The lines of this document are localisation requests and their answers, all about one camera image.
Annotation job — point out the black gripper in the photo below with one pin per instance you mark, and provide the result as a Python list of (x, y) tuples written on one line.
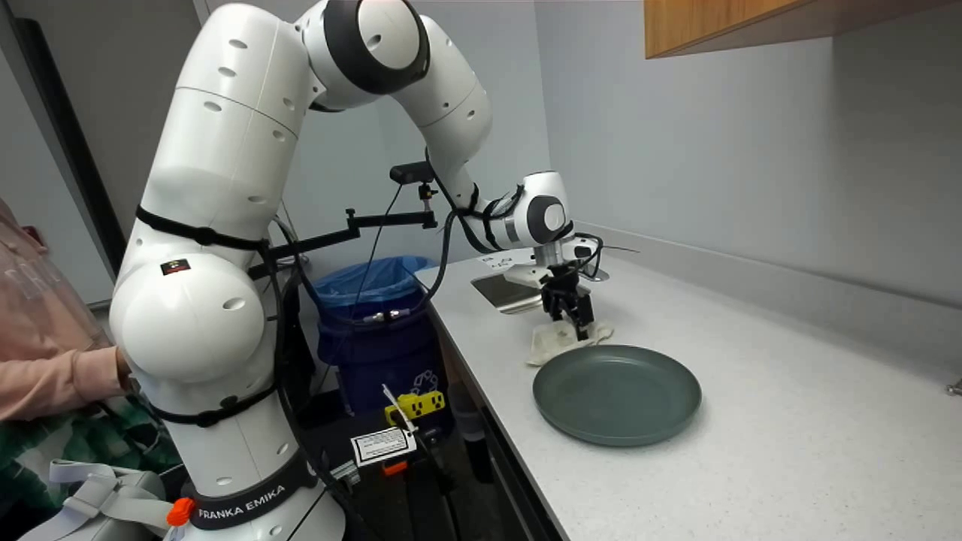
[(565, 283)]

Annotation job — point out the dark green round plate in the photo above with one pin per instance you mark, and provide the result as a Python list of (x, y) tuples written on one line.
[(617, 394)]

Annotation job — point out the pink sleeved forearm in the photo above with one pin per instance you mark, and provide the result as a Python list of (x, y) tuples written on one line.
[(54, 383)]

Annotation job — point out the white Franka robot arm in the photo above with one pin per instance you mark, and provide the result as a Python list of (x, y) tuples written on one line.
[(231, 151)]

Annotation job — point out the person hand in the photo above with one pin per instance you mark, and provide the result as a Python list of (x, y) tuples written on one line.
[(124, 372)]

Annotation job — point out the yellow tool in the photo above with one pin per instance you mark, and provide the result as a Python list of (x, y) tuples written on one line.
[(416, 406)]

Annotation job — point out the blue trash bin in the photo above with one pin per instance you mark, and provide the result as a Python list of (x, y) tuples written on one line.
[(378, 341)]

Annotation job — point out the white label tag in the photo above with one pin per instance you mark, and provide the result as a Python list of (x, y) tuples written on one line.
[(382, 446)]

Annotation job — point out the orange knob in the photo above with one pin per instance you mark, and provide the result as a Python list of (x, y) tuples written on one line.
[(179, 513)]

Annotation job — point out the green plaid fabric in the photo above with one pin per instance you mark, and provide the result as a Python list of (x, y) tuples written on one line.
[(61, 446)]

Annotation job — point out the black camera on mount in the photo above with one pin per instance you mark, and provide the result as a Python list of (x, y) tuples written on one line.
[(411, 173)]

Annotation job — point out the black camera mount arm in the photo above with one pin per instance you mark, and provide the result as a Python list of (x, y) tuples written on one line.
[(332, 236)]

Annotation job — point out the wooden wall cabinet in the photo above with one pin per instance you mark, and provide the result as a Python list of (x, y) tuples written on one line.
[(724, 22)]

